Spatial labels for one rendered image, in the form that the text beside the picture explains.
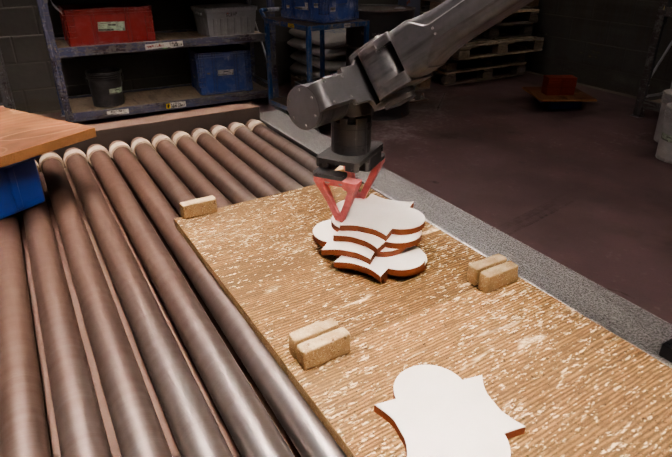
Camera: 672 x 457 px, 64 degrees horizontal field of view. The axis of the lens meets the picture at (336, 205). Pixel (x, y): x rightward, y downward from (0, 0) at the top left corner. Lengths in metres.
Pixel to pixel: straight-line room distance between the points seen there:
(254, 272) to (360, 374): 0.24
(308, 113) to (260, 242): 0.24
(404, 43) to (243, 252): 0.37
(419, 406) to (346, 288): 0.22
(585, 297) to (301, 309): 0.38
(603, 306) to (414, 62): 0.40
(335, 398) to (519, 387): 0.19
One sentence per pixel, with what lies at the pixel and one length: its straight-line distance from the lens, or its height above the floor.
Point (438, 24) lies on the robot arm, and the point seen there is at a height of 1.26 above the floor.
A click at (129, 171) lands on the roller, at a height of 0.91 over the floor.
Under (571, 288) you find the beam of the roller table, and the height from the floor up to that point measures 0.91.
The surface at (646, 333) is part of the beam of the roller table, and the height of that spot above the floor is 0.92.
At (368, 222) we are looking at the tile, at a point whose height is 0.99.
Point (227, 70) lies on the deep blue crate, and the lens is 5.07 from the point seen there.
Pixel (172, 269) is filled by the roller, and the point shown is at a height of 0.92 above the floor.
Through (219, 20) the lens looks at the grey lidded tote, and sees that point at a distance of 4.98.
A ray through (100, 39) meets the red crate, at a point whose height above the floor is 0.69.
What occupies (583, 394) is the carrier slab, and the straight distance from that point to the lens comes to 0.63.
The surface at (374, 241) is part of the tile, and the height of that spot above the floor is 0.98.
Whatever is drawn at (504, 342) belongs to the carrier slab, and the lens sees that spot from 0.66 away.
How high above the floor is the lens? 1.34
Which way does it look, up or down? 26 degrees down
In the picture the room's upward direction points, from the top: straight up
